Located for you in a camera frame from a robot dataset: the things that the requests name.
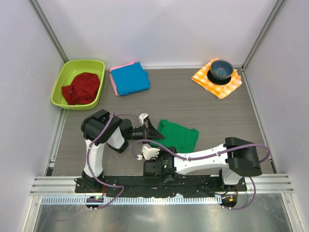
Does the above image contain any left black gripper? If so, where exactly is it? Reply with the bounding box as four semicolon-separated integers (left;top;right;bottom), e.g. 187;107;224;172
126;120;164;148

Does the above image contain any green t shirt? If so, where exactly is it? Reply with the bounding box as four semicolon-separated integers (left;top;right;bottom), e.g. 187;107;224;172
152;119;199;153

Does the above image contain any blue t shirt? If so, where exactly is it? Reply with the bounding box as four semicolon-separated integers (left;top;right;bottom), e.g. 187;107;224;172
112;62;150;96

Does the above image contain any pink t shirt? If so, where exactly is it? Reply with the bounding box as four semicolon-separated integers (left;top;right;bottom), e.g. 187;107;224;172
109;61;136;96

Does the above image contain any orange checkered cloth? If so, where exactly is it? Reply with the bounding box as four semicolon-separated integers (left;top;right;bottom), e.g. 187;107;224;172
191;58;242;100

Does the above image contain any dark blue ceramic bowl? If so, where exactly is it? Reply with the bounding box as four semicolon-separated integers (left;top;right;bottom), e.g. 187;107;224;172
210;59;234;80

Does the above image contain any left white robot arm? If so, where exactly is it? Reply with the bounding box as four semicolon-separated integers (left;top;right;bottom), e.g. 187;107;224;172
75;109;165;193

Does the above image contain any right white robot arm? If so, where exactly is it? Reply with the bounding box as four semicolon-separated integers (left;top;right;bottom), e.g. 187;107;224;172
137;137;262;191

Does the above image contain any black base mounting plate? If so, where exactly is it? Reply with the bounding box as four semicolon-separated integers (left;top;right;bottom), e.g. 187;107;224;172
74;175;247;198

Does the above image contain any red t shirt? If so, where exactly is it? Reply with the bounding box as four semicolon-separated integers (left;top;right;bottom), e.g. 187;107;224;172
61;72;100;105

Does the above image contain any black saucer plate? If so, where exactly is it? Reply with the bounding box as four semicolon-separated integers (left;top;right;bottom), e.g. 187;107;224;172
207;68;234;85

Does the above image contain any lime green plastic basin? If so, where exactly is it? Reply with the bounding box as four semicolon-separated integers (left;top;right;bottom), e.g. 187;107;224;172
51;59;105;110

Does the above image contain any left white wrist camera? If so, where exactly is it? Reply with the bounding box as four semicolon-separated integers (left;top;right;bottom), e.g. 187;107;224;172
138;113;149;126

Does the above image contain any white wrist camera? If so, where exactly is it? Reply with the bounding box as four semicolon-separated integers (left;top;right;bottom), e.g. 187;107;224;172
137;144;160;160
138;113;149;126

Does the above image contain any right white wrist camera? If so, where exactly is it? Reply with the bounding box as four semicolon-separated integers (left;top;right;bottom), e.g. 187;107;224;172
137;144;160;160

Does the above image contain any perforated metal rail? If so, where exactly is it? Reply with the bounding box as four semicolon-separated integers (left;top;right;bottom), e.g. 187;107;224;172
41;195;222;206

